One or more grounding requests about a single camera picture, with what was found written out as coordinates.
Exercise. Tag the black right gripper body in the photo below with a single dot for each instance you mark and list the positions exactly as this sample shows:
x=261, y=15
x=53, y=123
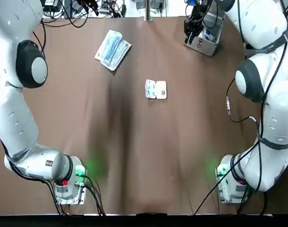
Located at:
x=201, y=10

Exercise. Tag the small white medicine box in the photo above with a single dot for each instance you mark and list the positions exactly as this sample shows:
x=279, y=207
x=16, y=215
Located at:
x=156, y=89

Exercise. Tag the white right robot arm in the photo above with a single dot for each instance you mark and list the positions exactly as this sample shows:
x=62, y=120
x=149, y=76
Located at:
x=271, y=106

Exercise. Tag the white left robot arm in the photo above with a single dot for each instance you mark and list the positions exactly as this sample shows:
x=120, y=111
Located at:
x=16, y=113

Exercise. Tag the blue and white carton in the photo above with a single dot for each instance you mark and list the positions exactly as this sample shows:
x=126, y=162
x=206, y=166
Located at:
x=210, y=34

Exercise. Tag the silver aluminium case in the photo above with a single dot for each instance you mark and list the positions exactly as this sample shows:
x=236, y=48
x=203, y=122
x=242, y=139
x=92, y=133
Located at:
x=208, y=45

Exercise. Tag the white face mask packet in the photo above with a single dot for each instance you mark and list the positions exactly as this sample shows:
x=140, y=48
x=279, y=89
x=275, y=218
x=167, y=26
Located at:
x=106, y=43
x=121, y=56

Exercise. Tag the clear blue face mask packet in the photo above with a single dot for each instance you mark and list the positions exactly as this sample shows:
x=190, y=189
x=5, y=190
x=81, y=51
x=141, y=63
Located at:
x=114, y=49

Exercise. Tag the usb hub with plugs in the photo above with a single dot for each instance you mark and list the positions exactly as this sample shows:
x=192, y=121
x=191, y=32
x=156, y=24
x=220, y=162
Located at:
x=104, y=7

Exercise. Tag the aluminium frame post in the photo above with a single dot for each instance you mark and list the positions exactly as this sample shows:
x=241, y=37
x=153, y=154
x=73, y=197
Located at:
x=148, y=10

